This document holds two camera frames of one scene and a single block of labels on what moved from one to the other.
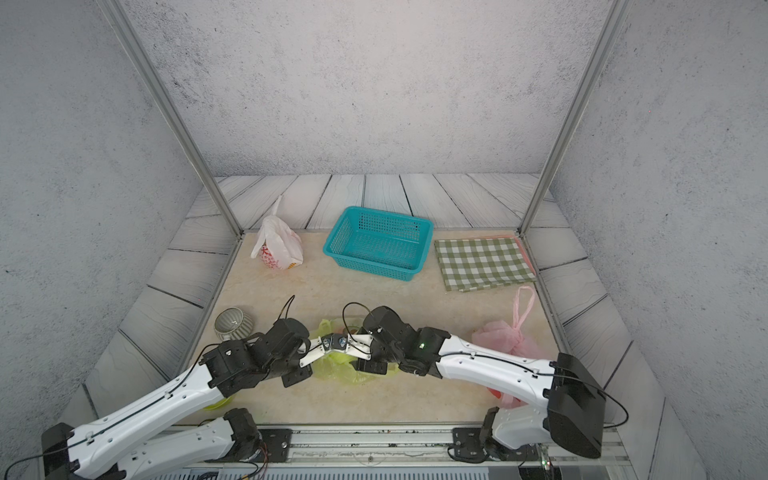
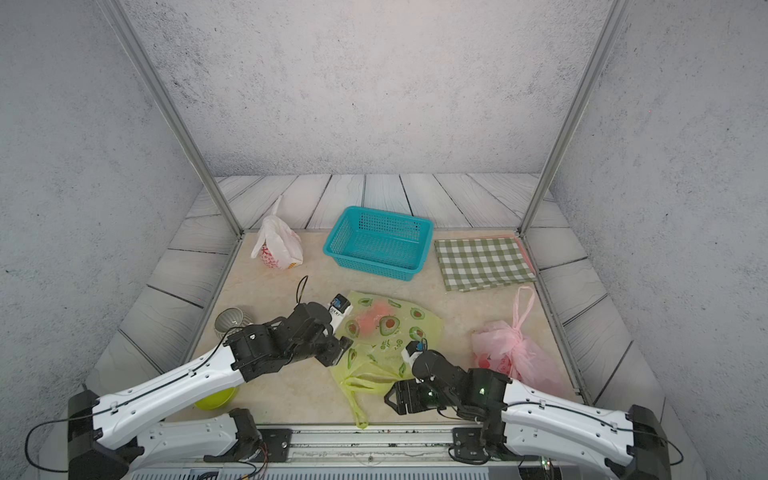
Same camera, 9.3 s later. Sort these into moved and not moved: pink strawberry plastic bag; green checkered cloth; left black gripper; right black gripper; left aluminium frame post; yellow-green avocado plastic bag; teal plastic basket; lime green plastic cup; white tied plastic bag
Moved: right black gripper; left black gripper; yellow-green avocado plastic bag
Not moved: lime green plastic cup; left aluminium frame post; green checkered cloth; teal plastic basket; pink strawberry plastic bag; white tied plastic bag
